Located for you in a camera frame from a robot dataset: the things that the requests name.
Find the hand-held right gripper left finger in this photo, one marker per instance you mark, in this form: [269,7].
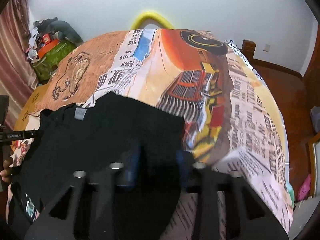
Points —
[130,166]

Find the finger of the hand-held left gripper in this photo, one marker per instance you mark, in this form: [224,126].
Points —
[22,135]

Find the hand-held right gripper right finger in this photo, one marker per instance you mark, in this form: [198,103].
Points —
[181,166]

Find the black garment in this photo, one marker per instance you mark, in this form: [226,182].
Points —
[112,130]

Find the person's left hand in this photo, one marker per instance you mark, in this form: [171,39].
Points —
[6,167]

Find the striped pink curtain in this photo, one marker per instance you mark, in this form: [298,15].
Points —
[12,55]

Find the orange box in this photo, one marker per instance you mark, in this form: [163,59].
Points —
[48,47]

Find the small red box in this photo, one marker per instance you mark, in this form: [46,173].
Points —
[46,38]

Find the printed blanket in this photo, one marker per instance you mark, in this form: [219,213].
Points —
[162,67]

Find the green bag with clutter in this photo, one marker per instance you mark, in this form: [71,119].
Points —
[65,30]

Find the pink spotted item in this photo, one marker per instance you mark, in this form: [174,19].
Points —
[304,188]

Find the wooden framed panel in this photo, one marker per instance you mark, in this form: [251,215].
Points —
[313,165]

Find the yellow foam tube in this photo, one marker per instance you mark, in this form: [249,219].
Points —
[150,17]

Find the white wall socket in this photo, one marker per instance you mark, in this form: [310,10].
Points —
[267,47]

